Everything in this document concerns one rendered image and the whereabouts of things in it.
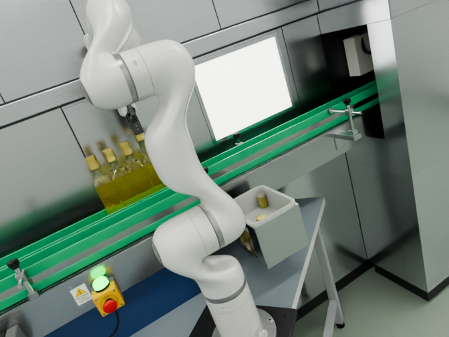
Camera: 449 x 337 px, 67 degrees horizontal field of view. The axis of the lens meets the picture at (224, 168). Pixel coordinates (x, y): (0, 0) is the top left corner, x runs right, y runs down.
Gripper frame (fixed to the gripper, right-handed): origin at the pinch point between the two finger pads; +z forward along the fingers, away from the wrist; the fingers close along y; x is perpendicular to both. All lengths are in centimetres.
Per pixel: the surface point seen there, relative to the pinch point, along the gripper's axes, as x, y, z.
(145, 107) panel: 7.8, -12.1, -3.5
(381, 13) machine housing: 97, 17, -7
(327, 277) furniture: 56, 0, 102
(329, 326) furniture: 44, 11, 116
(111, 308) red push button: -30, 26, 40
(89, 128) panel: -13.5, -11.7, -4.3
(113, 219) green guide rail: -19.4, 6.7, 23.6
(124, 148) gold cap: -6.3, 1.7, 4.5
